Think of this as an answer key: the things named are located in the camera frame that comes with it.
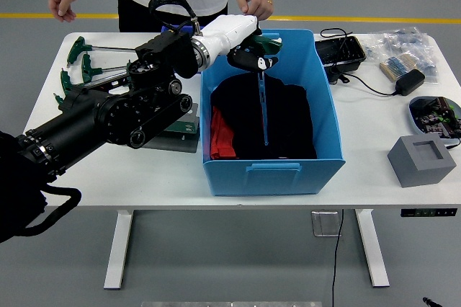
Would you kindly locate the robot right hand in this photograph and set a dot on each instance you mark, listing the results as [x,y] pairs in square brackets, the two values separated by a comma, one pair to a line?
[430,301]

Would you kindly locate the person's left hand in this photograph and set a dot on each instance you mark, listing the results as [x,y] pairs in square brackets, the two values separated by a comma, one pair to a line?
[257,0]

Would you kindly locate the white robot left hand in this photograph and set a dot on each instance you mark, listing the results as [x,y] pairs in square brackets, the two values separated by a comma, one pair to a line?
[234,31]

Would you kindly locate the blue folding storage box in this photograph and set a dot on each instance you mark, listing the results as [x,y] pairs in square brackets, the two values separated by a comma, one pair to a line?
[273,177]

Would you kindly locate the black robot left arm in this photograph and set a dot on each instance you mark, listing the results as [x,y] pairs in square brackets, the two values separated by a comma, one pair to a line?
[90,116]

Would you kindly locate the small blue plastic bin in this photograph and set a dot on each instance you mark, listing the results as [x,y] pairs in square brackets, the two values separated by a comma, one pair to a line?
[185,27]

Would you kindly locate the white table leg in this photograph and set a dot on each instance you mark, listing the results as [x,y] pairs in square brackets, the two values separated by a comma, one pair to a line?
[119,249]
[372,249]

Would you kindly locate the black table control panel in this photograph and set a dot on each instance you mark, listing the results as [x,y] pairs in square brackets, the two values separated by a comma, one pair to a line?
[428,212]

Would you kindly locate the red cloth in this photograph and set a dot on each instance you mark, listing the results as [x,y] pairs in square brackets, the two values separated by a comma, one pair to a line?
[220,134]

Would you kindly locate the black cloth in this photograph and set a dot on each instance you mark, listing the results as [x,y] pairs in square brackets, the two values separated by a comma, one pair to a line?
[288,123]

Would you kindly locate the black plastic tray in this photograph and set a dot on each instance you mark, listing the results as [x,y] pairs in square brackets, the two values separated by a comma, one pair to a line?
[354,51]

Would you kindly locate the metal floor socket plate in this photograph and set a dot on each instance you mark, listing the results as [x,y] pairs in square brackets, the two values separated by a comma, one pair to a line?
[324,226]

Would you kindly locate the grey block with square recess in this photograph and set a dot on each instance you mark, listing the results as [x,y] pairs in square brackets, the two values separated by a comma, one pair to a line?
[417,170]

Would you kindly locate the clear bags of blue parts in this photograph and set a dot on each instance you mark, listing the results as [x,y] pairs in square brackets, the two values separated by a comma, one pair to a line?
[399,42]

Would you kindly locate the resistor tape strip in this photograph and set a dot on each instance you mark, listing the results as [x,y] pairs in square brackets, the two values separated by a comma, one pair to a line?
[396,67]

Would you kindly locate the black power adapter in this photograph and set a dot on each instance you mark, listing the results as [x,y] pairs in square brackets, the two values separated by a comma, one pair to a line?
[410,83]

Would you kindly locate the pale blue dish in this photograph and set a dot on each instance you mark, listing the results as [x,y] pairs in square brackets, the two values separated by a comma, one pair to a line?
[414,123]

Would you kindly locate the pile of electronic parts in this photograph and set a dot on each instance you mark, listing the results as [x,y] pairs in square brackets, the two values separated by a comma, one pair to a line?
[437,117]

